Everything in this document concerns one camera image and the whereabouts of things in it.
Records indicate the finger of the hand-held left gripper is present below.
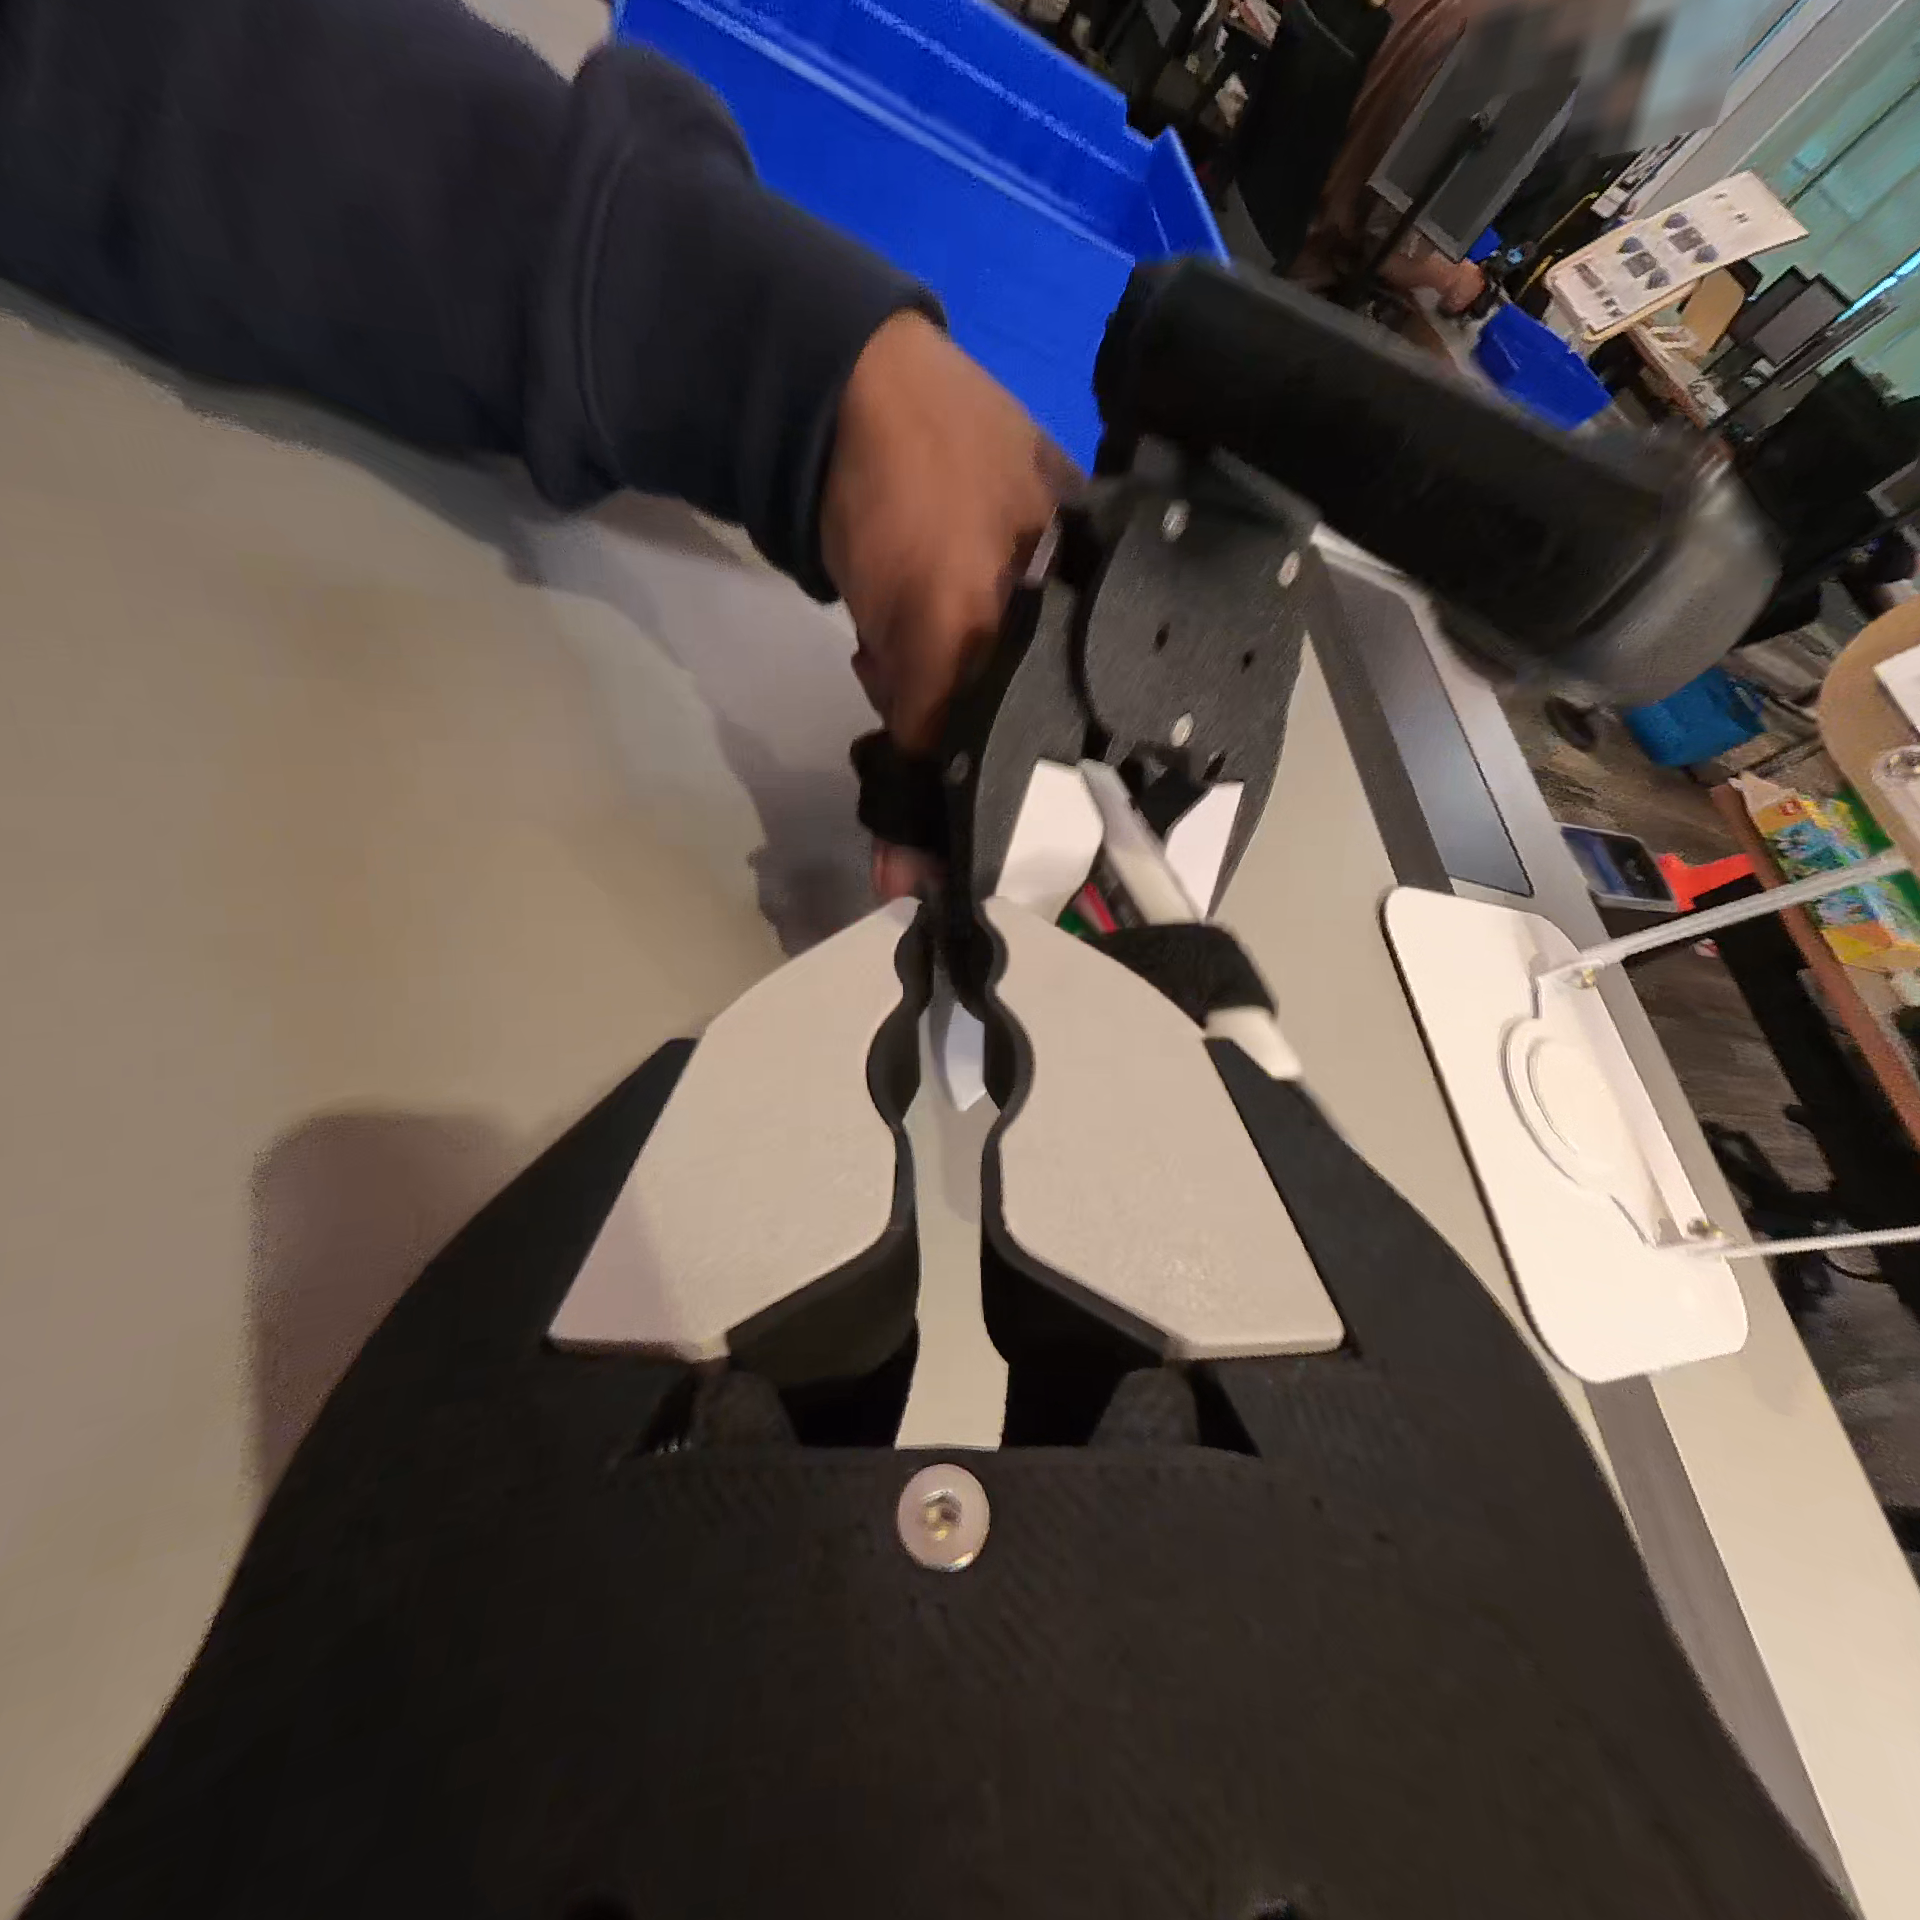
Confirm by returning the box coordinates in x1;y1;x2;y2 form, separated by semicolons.
1152;782;1249;911
986;759;1124;937

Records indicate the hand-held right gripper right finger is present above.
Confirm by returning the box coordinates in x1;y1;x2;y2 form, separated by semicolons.
977;901;1346;1374

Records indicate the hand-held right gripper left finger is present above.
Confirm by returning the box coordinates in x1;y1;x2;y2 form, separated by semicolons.
547;901;933;1387

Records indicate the black marker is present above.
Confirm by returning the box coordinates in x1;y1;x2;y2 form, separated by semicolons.
1082;766;1307;1082

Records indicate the black velcro strap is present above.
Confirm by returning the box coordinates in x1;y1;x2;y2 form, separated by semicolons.
1117;926;1277;1037

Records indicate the person's left forearm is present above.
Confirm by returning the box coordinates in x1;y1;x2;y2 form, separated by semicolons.
0;0;946;601

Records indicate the person's left hand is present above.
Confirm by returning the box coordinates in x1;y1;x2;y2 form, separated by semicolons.
817;302;1082;908

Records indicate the small blue bin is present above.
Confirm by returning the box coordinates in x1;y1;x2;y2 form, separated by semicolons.
1472;302;1608;422

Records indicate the small printed table sign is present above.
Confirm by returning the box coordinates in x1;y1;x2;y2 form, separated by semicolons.
1546;175;1811;339

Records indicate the blue crate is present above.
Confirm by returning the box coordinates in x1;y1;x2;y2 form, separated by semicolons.
1637;667;1772;769

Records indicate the large blue plastic bin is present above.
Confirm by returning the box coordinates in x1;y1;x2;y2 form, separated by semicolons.
615;0;1233;467

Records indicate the colourful cardboard box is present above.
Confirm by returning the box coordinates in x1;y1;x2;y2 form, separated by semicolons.
1741;775;1920;975

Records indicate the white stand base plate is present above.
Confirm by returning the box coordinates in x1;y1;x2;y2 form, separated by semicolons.
1380;842;1920;1382

